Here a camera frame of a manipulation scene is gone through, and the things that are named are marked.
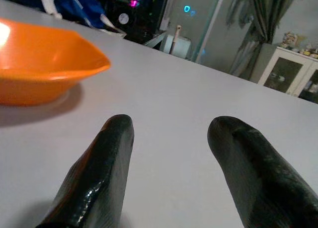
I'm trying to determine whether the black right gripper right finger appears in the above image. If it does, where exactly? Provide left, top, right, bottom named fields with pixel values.
left=207, top=116, right=318, bottom=228

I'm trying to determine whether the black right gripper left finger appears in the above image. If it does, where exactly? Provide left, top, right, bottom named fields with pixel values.
left=36, top=114, right=135, bottom=228

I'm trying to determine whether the orange plastic bowl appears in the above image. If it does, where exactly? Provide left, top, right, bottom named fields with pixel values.
left=0, top=17, right=111, bottom=107

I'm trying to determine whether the white glass-door cabinet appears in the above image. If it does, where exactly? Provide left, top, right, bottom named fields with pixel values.
left=257, top=46, right=318, bottom=101

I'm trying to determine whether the grey-green curtain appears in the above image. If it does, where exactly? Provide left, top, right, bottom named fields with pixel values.
left=230, top=0, right=296, bottom=77

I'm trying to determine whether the pale-framed glass door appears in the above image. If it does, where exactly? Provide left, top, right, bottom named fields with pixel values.
left=159, top=0, right=227, bottom=64

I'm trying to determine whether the blue bag with white straps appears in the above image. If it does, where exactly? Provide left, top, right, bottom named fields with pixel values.
left=11, top=0, right=126, bottom=36

